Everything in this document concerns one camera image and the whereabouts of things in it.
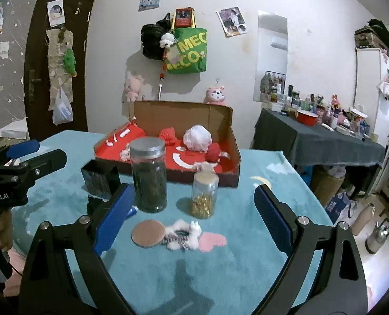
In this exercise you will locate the white lace puff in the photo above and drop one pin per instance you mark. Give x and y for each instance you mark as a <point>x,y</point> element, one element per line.
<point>197,138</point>

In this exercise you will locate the plastic bag on door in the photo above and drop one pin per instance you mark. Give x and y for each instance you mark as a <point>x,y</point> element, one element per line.
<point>62,110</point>

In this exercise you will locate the green tote bag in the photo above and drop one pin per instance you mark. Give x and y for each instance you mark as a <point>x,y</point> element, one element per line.
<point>188,55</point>

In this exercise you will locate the wall mirror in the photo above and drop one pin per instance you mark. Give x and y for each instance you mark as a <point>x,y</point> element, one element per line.
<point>272,55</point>

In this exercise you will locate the pink plush toy right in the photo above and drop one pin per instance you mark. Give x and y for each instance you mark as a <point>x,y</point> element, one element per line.
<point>215,95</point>

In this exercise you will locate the white plush keychain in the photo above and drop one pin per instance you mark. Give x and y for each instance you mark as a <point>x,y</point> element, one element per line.
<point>167,40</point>

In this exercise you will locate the tall jar grey lid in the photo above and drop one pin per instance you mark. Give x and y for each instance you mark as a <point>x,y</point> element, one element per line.
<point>147,155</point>

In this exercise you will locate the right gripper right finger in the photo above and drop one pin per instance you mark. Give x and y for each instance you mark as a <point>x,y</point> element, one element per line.
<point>278,217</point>

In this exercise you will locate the red framed picture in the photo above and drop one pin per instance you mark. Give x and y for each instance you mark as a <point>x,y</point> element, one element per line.
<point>183,17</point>

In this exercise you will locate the dark green side table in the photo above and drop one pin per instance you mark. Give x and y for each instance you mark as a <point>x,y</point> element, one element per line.
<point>304,145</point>

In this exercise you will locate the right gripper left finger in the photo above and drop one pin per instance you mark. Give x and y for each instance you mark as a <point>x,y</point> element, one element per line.
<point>109,217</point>

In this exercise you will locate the metal kettle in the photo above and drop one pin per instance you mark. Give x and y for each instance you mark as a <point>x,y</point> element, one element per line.
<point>378,237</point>

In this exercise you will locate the red cardboard box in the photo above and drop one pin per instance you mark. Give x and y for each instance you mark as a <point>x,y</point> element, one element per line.
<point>169,121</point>

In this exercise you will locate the small jar gold beads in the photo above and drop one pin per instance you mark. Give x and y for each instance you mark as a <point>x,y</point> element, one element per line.
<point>204,194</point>

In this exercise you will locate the dark brown door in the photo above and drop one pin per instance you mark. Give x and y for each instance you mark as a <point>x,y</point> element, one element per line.
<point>44,73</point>

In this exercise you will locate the pale pink plush left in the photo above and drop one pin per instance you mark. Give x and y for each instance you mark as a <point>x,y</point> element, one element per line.
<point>133,86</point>

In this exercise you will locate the teal rug tablecloth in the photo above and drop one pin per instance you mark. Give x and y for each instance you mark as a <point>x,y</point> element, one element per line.
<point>228,279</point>

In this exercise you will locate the person's left hand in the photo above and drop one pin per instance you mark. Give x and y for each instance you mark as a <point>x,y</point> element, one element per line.
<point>6,231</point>

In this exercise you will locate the photo poster on wall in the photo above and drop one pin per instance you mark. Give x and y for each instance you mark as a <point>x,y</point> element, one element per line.
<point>232,22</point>

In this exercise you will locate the white fluffy scrunchie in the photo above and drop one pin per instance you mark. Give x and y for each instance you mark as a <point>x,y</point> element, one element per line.
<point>182,236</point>

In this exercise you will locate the round brown pad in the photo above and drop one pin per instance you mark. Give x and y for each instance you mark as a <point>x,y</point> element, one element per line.
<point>148,233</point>

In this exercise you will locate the green plush on door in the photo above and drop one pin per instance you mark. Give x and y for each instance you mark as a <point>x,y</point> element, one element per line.
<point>69,62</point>

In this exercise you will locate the black box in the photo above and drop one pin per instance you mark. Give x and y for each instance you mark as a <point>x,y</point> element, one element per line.
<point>101,180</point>

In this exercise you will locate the photo card on door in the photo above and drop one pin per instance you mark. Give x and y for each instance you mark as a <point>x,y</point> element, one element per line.
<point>56,13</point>

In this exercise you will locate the red knitted puff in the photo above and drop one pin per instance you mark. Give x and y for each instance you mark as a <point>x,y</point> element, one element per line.
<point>168,136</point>

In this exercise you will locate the pink heart cloth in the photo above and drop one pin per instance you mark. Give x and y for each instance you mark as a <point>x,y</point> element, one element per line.
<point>208,241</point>

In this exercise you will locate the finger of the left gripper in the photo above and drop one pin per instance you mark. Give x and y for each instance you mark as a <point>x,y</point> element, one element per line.
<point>43,165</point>
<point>24,148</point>

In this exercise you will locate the red yarn ball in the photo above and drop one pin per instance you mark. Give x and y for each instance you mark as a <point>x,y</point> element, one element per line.
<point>213,153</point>

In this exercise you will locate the red bowl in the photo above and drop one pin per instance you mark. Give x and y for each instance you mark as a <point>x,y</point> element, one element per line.
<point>306,117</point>

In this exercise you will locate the black bag on wall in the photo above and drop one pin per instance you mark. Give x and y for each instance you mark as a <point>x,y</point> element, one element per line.
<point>151,35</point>

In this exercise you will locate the white cabinet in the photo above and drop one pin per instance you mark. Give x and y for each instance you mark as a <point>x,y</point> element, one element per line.
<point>372,94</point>

